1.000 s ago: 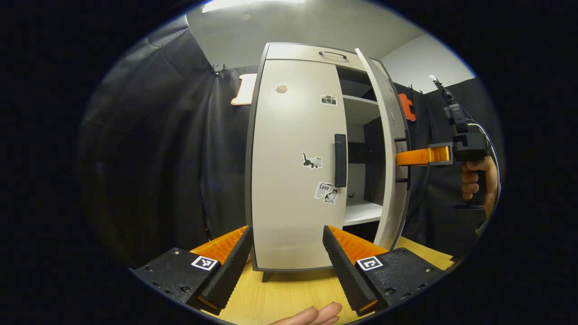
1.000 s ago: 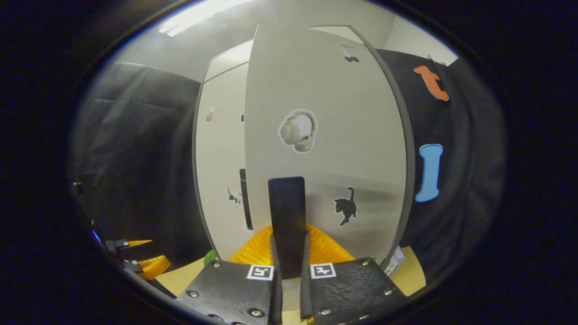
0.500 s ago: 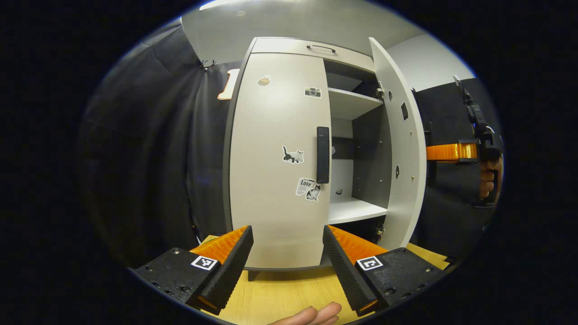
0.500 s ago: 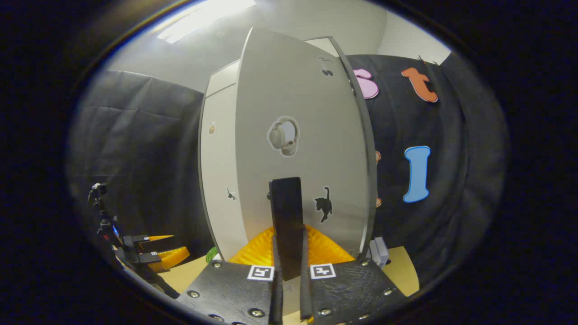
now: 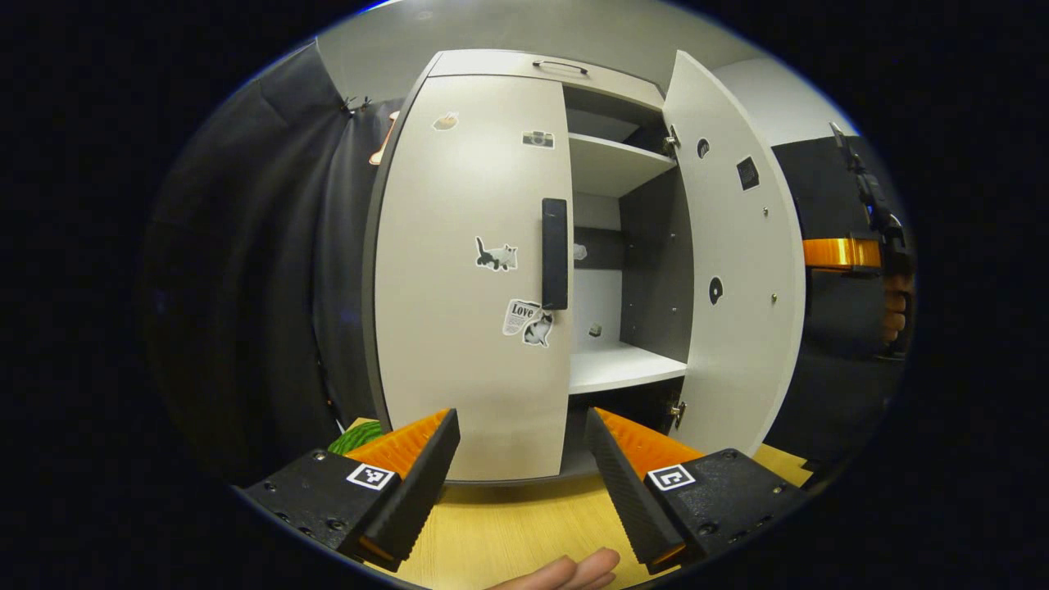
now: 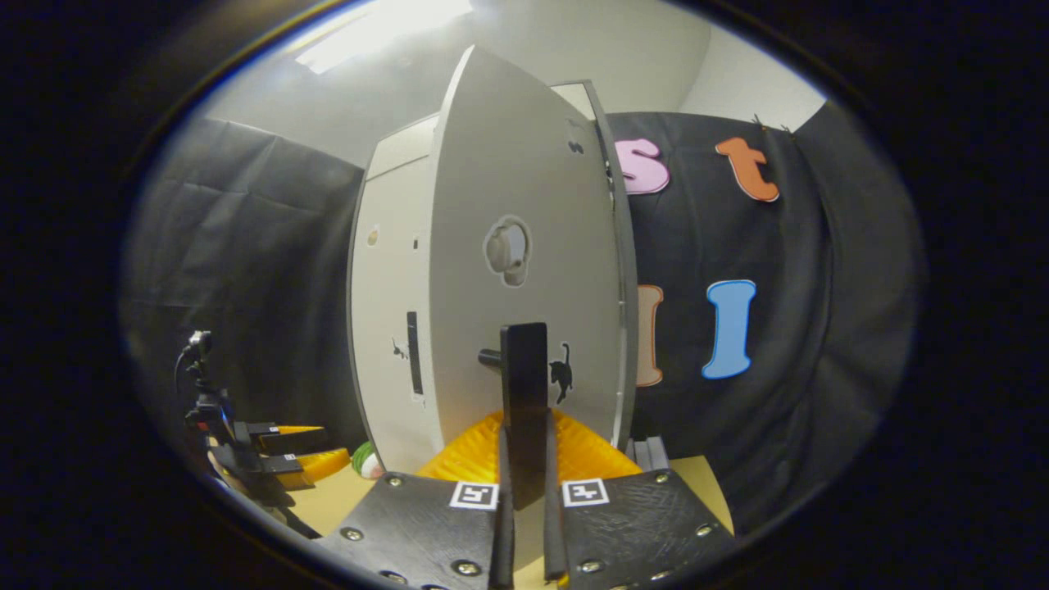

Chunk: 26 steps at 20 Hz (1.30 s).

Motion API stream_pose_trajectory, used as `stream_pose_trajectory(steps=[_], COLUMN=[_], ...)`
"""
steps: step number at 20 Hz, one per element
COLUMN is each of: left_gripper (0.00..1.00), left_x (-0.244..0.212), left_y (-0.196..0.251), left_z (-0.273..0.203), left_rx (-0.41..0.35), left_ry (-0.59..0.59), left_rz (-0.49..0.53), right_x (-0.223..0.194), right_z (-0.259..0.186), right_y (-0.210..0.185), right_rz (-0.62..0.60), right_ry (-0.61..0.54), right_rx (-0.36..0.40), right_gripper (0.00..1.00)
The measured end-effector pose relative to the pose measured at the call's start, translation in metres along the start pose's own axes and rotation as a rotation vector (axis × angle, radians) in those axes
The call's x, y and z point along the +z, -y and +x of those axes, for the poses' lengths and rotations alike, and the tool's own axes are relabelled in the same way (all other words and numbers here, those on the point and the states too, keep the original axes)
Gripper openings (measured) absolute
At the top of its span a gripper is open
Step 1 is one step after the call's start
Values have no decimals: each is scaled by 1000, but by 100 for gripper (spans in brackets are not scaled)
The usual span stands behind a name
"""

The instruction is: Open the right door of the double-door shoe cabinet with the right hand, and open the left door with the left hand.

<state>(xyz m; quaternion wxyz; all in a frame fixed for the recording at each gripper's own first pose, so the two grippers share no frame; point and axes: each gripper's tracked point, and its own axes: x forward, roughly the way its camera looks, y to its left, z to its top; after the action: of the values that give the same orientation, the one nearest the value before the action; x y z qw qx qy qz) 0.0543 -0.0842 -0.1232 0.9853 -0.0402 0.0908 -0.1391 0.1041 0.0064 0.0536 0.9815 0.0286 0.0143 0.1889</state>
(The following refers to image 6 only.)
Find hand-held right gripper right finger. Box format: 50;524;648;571
541;408;740;590

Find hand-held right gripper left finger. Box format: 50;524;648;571
316;408;517;590

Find white shoe cabinet door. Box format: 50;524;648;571
348;156;439;474
428;45;632;476

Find black door handle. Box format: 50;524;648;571
406;311;424;396
478;322;552;511

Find white double-door shoe cabinet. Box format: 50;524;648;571
348;45;640;476

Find grey upright rails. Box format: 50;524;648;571
631;436;670;474

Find black backdrop cloth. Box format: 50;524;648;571
119;102;927;533

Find black cable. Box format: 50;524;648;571
173;343;198;411

